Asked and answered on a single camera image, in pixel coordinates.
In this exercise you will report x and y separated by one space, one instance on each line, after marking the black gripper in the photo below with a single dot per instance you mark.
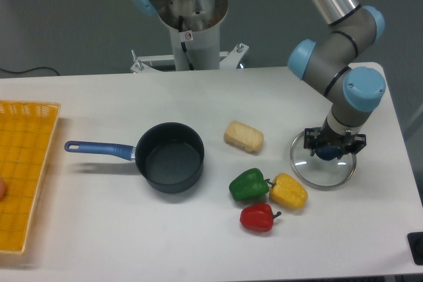
347 140

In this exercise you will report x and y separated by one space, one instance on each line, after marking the glass lid blue knob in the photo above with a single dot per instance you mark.
318 173

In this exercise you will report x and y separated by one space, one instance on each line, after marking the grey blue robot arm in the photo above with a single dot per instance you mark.
354 92

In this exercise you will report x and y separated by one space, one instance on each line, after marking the yellow bell pepper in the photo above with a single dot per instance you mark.
287 192

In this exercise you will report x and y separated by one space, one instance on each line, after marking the green bell pepper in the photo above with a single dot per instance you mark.
249 185

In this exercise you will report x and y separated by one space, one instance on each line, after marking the beige bread loaf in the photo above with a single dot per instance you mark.
244 137

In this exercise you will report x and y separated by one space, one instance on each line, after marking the red bell pepper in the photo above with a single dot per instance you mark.
259 217

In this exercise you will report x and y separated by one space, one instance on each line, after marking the black device at table edge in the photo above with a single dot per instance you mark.
415 241

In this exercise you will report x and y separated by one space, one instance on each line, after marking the yellow woven basket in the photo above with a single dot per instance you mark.
27 131

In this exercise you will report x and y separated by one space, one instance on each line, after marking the dark saucepan blue handle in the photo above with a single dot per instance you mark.
170 155

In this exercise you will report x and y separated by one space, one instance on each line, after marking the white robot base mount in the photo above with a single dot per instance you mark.
194 28

